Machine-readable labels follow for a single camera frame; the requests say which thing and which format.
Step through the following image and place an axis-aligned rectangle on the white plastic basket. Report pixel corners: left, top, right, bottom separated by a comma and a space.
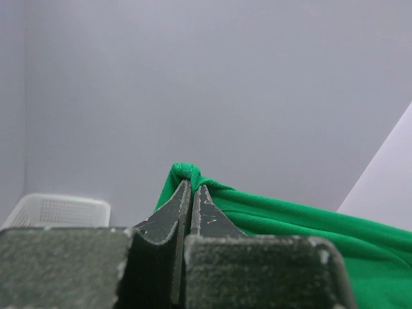
1, 193, 111, 229

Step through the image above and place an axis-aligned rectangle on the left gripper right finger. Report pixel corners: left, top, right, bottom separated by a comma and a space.
183, 185, 357, 308

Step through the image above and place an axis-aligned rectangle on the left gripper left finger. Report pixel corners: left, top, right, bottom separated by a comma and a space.
1, 180, 191, 308

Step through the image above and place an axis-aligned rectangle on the green t-shirt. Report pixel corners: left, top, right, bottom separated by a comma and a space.
156, 163, 411, 308

